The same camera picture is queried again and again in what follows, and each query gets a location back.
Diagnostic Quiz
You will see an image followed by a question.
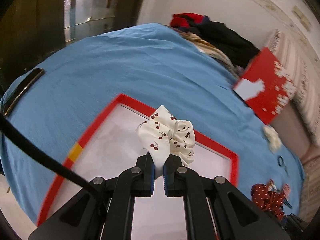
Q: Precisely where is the white cherry print scrunchie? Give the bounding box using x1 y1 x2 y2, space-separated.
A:
136 105 195 178

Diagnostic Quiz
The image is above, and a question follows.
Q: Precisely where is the black and red clothes pile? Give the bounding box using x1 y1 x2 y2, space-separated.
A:
170 12 260 69

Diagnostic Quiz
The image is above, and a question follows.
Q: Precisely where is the small black hair tie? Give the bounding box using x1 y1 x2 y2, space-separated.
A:
277 155 290 176

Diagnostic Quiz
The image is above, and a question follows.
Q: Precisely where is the black phone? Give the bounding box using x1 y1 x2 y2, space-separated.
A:
1 68 45 116

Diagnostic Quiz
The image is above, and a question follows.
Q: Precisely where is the black cable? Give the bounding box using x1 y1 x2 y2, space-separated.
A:
0 114 101 198

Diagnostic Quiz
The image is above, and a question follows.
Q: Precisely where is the patterned beige cloth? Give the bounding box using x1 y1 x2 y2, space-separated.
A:
171 27 240 79

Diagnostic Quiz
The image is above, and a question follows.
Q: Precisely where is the blue bed sheet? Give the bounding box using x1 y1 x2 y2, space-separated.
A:
8 23 305 214

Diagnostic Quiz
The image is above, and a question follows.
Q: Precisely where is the red polka dot scrunchie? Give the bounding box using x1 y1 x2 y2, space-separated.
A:
251 179 292 220

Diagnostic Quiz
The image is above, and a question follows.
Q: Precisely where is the striped pillow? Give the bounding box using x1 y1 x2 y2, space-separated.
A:
265 29 319 146

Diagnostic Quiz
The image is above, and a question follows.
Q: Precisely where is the cream fluffy scrunchie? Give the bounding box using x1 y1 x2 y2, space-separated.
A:
263 125 282 153

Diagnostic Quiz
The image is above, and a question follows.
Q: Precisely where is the red rimmed white tray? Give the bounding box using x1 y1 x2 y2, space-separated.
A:
36 93 239 240

